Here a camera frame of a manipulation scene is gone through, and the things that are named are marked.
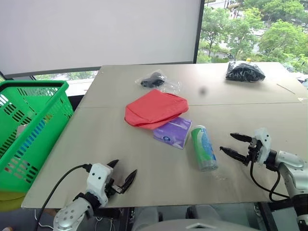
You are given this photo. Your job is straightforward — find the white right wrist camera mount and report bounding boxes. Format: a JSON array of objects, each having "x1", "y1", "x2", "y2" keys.
[{"x1": 254, "y1": 128, "x2": 271, "y2": 167}]

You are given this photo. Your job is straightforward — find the clear bag with black item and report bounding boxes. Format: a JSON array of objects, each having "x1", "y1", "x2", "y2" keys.
[{"x1": 134, "y1": 69, "x2": 181, "y2": 95}]

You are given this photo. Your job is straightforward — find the grey rounded shape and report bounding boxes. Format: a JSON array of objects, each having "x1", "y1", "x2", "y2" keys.
[{"x1": 132, "y1": 206, "x2": 159, "y2": 231}]

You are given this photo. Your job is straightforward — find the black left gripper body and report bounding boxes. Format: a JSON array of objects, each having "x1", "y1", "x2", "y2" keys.
[{"x1": 104, "y1": 178, "x2": 122, "y2": 199}]

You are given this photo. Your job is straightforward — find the purple tissue pack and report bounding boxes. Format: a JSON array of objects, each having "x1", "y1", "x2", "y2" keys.
[{"x1": 153, "y1": 117, "x2": 193, "y2": 150}]

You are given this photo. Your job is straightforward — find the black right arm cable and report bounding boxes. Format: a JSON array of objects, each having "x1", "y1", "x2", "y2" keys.
[{"x1": 249, "y1": 161, "x2": 293, "y2": 203}]

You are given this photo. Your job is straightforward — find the dark window post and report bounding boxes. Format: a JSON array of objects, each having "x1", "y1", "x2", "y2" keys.
[{"x1": 193, "y1": 0, "x2": 205, "y2": 64}]

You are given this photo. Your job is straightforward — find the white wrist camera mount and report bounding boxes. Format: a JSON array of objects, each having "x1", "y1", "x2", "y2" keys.
[
  {"x1": 86, "y1": 163, "x2": 114, "y2": 207},
  {"x1": 254, "y1": 128, "x2": 271, "y2": 167}
]

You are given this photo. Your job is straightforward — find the grey robot torso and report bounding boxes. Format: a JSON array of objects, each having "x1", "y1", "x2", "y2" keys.
[{"x1": 154, "y1": 218, "x2": 263, "y2": 231}]

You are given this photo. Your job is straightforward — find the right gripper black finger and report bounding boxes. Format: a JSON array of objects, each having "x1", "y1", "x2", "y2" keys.
[
  {"x1": 230, "y1": 132, "x2": 253, "y2": 143},
  {"x1": 219, "y1": 146, "x2": 249, "y2": 166}
]

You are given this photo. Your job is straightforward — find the green plastic shopping basket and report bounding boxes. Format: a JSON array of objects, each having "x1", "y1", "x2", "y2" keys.
[{"x1": 0, "y1": 80, "x2": 75, "y2": 193}]

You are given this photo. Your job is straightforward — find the white roller blind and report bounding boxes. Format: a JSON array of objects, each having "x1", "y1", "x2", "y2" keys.
[{"x1": 0, "y1": 0, "x2": 205, "y2": 76}]

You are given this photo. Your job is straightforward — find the yellow stool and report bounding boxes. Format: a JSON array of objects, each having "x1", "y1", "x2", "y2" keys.
[{"x1": 0, "y1": 191, "x2": 26, "y2": 213}]

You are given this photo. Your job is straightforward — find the green blue wipes canister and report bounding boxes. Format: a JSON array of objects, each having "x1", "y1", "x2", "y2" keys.
[{"x1": 191, "y1": 125, "x2": 219, "y2": 172}]

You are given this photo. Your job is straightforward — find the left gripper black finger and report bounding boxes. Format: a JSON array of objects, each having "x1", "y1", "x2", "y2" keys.
[
  {"x1": 106, "y1": 159, "x2": 120, "y2": 173},
  {"x1": 119, "y1": 169, "x2": 138, "y2": 194}
]

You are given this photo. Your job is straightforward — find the red fabric pouch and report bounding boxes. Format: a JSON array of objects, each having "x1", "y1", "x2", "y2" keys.
[{"x1": 124, "y1": 89, "x2": 189, "y2": 131}]

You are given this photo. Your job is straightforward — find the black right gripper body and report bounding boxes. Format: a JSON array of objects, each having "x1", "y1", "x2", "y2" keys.
[{"x1": 245, "y1": 137, "x2": 263, "y2": 166}]

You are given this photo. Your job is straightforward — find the bag of black parts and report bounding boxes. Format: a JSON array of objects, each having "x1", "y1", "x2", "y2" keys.
[{"x1": 225, "y1": 60, "x2": 266, "y2": 83}]

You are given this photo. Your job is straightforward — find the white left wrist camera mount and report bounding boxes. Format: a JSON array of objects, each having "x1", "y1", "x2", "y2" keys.
[{"x1": 86, "y1": 163, "x2": 114, "y2": 207}]

